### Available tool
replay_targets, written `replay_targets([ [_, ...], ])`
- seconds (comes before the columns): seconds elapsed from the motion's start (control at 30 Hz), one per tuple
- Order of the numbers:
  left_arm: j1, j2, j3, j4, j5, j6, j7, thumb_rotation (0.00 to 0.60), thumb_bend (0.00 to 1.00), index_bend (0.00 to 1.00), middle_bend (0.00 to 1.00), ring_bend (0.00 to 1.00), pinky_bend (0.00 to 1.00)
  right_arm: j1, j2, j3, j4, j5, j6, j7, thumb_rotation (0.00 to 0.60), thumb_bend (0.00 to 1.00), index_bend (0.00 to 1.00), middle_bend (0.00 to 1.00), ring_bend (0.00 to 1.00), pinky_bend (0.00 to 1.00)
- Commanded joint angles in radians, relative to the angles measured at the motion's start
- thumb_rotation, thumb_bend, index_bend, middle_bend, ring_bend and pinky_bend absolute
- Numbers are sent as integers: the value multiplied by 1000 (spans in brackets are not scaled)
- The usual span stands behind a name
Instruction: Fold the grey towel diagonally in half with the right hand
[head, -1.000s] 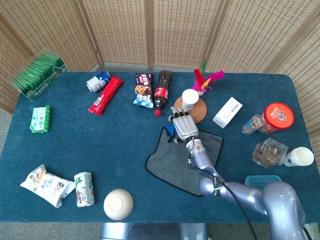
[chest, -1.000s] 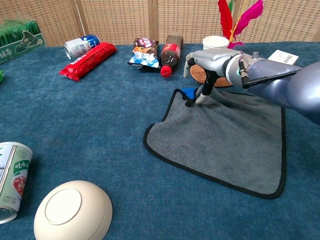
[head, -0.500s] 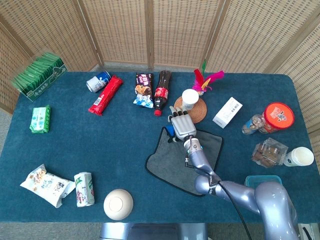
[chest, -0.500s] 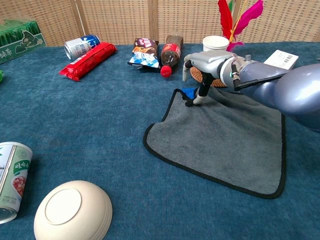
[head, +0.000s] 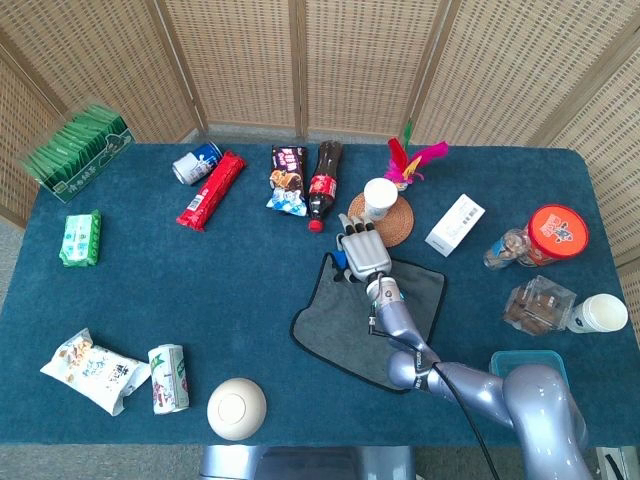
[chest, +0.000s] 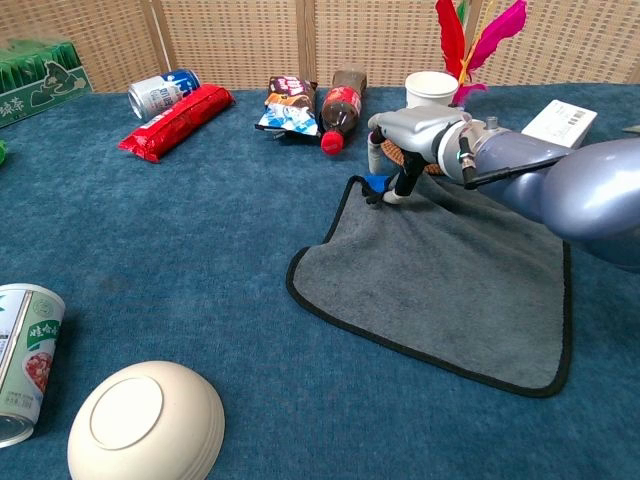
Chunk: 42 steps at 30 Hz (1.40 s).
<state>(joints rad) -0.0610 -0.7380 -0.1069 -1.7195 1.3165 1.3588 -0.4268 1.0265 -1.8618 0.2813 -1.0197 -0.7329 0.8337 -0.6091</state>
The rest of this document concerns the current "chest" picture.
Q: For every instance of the red biscuit pack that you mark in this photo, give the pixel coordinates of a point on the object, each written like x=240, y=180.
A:
x=177, y=122

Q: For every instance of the dark blue carpet table cover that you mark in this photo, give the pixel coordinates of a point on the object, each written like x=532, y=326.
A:
x=200, y=250

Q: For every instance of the cola bottle with red cap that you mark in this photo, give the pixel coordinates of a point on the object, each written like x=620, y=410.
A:
x=342, y=110

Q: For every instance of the round woven rattan coaster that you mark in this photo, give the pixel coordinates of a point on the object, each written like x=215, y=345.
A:
x=392, y=150

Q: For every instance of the pink feather shuttlecock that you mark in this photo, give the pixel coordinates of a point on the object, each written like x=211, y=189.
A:
x=457, y=50

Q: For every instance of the plain white paper cup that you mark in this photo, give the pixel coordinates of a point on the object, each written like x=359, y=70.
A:
x=430, y=90

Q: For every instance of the woven bamboo folding screen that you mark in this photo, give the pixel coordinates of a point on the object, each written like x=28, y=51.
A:
x=300, y=40

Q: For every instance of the green and white porridge can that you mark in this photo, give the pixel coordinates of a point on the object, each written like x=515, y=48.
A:
x=25, y=360

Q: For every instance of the white cardboard carton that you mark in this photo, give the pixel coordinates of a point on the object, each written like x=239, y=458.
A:
x=560, y=125

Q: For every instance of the green tissue pack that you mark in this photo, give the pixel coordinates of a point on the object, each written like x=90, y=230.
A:
x=2, y=152

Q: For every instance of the blue and white drink can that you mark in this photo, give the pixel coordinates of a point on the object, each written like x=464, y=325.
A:
x=162, y=92

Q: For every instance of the grey and blue cloth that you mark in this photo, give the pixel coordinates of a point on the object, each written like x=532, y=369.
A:
x=430, y=295

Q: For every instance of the green tea bag box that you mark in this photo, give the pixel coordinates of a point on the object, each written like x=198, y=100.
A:
x=45, y=85

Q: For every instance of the colourful candy bag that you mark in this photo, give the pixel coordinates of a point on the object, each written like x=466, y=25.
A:
x=290, y=110

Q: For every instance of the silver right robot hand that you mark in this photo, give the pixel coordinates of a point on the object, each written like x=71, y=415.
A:
x=415, y=130

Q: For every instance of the cream upturned bowl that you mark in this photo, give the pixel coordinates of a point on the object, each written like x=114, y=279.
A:
x=145, y=425

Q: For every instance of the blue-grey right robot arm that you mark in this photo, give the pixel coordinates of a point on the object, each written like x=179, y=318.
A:
x=565, y=185

